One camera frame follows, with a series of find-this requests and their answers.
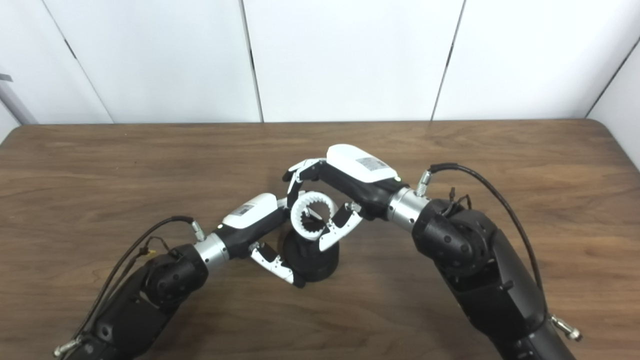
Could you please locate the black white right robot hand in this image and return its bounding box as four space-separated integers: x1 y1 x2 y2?
282 144 410 252

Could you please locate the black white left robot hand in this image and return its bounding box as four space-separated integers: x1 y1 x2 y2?
217 192 307 289

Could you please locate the white toothed ring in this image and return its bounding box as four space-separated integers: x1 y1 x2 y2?
290 191 336 242

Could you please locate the round black stepped part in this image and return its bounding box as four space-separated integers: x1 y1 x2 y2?
281 227 340 284

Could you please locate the thin right arm wire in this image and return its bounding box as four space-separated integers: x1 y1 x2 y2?
446 187 473 213

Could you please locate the thin arm wire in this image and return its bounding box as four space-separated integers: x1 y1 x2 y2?
446 187 473 213
132 236 173 261

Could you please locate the thin left arm wire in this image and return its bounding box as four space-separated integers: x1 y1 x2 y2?
132 236 173 261

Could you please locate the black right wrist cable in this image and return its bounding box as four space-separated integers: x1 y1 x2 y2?
416 163 583 342

